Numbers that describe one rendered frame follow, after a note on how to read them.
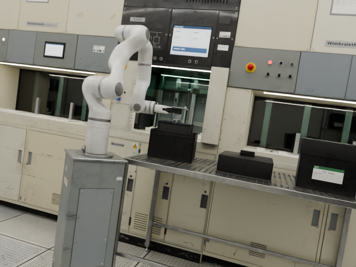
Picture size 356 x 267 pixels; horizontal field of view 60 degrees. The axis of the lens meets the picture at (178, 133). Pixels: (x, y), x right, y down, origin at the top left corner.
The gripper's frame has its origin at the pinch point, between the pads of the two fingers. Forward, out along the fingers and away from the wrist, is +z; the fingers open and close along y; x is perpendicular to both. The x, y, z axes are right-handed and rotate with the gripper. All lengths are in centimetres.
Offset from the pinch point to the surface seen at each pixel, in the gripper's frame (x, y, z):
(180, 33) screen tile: 56, -29, -10
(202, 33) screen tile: 57, -26, 6
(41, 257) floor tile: -106, 13, -73
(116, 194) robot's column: -48, 41, -21
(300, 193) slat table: -31, 47, 68
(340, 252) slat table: -72, -3, 113
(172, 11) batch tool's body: 72, -30, -18
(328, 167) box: -17, 37, 82
